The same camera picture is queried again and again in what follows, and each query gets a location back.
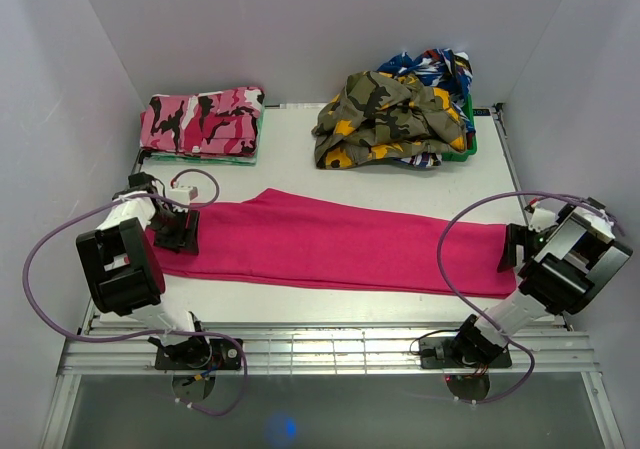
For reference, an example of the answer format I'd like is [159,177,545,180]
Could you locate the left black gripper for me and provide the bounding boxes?
[146,206,200,255]

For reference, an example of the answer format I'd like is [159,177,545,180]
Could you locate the magenta pink trousers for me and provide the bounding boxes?
[155,189,516,299]

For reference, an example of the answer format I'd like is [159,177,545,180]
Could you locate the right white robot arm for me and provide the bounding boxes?
[450,198,633,366]

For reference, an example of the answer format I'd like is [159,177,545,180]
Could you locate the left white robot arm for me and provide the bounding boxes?
[76,173,212,369]

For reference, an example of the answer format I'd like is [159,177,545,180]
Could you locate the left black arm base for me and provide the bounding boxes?
[150,337,242,402]

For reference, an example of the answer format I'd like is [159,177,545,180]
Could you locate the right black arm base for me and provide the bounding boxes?
[409,331,512,402]

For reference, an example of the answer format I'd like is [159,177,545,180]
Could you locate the pink camouflage folded trousers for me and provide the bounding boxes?
[140,86,265,158]

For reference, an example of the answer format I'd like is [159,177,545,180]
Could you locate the blue white camouflage trousers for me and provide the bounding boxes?
[378,48,477,169]

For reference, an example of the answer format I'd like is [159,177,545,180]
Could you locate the olive yellow camouflage trousers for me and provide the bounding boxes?
[312,71,467,169]

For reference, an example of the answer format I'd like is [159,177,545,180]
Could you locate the green plastic bin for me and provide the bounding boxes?
[439,93,479,163]

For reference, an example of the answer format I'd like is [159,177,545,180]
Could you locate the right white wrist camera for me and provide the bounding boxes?
[525,203,556,232]

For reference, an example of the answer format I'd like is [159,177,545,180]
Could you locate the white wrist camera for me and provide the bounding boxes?
[525,203,556,232]
[166,186,198,205]

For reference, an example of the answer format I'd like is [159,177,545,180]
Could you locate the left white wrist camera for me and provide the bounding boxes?
[166,186,198,205]

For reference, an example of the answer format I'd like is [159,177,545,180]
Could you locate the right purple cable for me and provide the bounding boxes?
[437,190,626,406]

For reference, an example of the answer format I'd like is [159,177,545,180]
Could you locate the purple cable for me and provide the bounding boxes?
[437,190,626,406]
[22,168,250,416]

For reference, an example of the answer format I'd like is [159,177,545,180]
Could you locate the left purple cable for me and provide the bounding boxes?
[22,168,250,416]

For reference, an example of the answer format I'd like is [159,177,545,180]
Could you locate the aluminium front rail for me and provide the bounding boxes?
[57,320,601,376]

